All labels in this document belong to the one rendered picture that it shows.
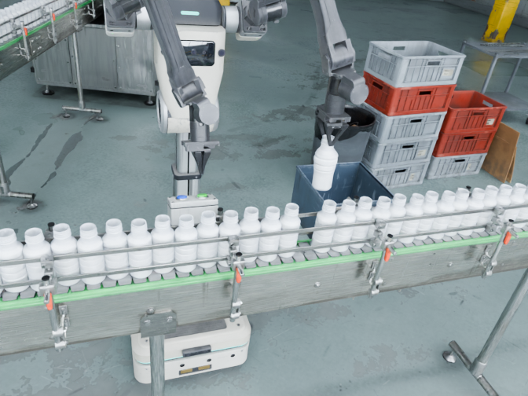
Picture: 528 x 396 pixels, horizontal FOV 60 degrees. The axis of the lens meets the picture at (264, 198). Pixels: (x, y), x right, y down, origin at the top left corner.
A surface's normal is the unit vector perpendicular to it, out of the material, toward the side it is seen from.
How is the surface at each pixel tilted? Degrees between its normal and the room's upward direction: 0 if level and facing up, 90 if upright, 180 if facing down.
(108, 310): 90
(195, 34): 90
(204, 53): 90
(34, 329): 90
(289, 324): 0
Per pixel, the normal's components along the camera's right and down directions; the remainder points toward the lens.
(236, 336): 0.26, -0.44
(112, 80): 0.00, 0.53
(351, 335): 0.11, -0.84
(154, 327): 0.31, 0.54
